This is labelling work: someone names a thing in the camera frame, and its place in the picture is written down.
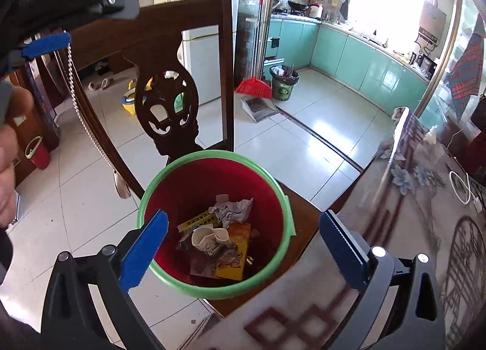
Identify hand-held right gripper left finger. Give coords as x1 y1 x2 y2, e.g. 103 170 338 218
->
41 209 169 350

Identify red bucket with green rim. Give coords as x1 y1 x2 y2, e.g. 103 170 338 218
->
137 150 297 300

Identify white refrigerator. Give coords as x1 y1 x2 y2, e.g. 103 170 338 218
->
181 0 225 107

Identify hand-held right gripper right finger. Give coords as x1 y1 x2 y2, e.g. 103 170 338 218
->
319 209 449 350

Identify pair of slippers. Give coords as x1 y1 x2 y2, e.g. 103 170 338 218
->
87 77 115 92

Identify person's left hand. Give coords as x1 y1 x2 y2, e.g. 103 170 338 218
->
0 86 34 228

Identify yellow toy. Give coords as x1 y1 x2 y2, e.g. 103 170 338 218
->
121 79 153 116

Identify grey dustpan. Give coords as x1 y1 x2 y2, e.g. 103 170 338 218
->
241 97 280 122

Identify small red bin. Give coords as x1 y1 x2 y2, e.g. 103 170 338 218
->
24 136 52 171

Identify dark red cloth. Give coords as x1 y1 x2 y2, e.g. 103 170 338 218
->
460 122 486 181

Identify white paper ball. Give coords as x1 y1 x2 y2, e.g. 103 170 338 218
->
211 194 254 226

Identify carved dark wooden chair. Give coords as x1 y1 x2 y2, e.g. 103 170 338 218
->
53 0 344 319

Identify red broom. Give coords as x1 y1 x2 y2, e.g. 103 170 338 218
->
235 0 273 100

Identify wall water heater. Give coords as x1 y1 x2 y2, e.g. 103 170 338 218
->
417 3 447 46

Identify green trash bin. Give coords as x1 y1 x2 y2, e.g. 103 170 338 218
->
269 65 300 102

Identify teal kitchen base cabinets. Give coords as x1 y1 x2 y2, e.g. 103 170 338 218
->
267 18 438 118

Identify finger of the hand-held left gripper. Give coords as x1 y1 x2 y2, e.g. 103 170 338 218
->
5 31 72 69

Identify yellow and white medicine box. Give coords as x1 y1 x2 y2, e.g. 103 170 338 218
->
177 210 221 235

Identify plaid cloth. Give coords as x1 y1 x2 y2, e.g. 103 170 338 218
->
448 29 486 120

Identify white bead chain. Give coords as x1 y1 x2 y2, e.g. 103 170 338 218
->
66 33 132 199

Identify white cable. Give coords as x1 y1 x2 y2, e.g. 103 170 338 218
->
450 170 481 205

